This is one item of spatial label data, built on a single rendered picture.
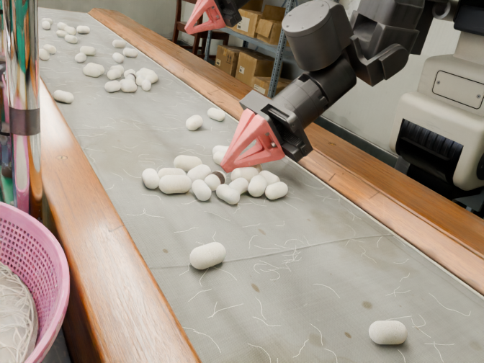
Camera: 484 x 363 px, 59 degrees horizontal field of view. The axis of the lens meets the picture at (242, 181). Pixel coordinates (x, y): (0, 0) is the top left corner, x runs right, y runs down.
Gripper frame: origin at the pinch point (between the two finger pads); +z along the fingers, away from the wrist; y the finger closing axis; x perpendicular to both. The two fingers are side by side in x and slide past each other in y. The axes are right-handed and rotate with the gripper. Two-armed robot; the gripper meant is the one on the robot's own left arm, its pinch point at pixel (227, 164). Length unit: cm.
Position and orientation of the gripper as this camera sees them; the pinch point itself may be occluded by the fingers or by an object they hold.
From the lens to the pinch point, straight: 53.9
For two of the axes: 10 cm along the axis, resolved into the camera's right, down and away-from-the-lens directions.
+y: 4.9, 4.5, -7.5
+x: 4.4, 6.1, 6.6
